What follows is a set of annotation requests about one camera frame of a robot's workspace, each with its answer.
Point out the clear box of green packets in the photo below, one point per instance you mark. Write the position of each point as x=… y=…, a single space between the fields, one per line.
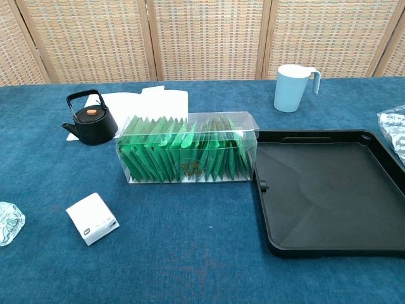
x=221 y=122

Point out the woven rattan folding screen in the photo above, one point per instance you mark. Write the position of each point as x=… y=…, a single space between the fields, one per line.
x=202 y=38

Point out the small pink white carton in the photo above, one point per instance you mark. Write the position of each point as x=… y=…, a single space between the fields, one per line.
x=91 y=215

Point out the striped cloth in plastic bag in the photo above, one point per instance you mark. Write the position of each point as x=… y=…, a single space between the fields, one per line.
x=395 y=126

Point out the black square plastic tray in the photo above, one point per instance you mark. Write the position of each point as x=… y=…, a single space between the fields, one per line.
x=316 y=196

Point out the clear bottle with green label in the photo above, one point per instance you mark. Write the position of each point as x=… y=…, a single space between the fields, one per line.
x=9 y=225

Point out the blue table cover cloth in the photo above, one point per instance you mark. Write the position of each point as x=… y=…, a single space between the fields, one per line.
x=190 y=253

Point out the white printed paper sheet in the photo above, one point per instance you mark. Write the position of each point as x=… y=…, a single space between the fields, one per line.
x=167 y=103
x=121 y=104

